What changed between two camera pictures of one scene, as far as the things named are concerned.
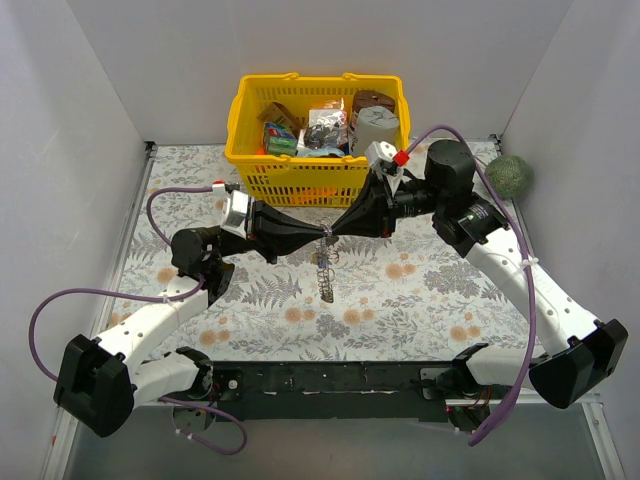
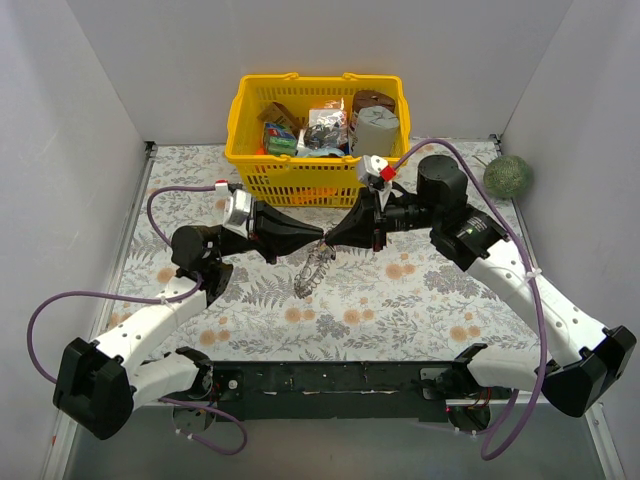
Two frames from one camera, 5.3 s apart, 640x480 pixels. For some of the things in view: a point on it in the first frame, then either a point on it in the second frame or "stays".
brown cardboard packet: (277, 113) stays
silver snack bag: (327, 132) stays
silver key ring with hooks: (326, 274) -> (313, 269)
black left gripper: (255, 221) stays
